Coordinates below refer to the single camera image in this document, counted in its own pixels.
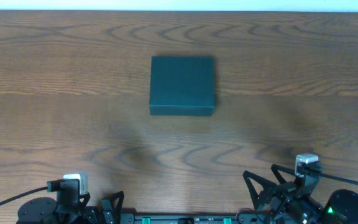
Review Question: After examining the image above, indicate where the dark green box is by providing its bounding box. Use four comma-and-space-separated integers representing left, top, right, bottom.
149, 55, 216, 116

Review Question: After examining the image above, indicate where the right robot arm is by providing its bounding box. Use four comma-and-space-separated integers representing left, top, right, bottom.
243, 162, 358, 224

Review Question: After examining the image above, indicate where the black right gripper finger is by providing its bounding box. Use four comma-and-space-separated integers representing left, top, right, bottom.
242, 170, 278, 212
270, 164, 296, 185

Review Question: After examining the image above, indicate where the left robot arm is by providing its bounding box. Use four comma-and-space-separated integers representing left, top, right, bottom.
17, 179, 124, 224

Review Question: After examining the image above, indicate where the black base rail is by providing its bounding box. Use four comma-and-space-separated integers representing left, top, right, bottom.
120, 212, 268, 224

